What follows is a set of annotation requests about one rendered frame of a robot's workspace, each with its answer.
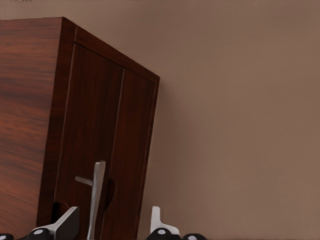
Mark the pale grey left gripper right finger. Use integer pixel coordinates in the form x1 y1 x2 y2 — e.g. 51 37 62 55
145 205 180 240

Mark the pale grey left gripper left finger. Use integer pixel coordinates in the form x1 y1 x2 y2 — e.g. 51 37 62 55
24 206 81 240

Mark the dark brown wooden cabinet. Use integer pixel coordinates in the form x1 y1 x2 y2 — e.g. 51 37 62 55
0 16 161 240

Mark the silver cabinet door handle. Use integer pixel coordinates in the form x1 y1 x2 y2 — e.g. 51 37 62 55
74 160 107 240

